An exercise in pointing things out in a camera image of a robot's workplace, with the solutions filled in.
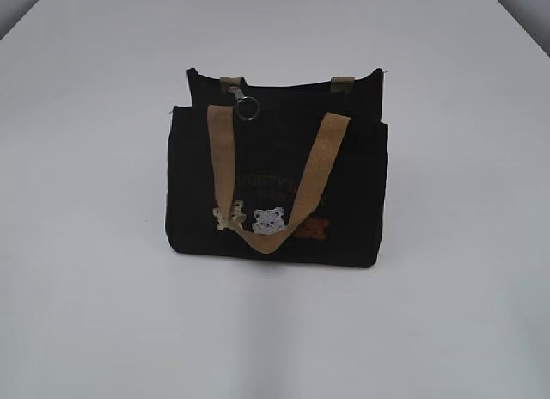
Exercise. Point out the black canvas tote bag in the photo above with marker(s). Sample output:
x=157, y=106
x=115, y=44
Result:
x=290, y=174

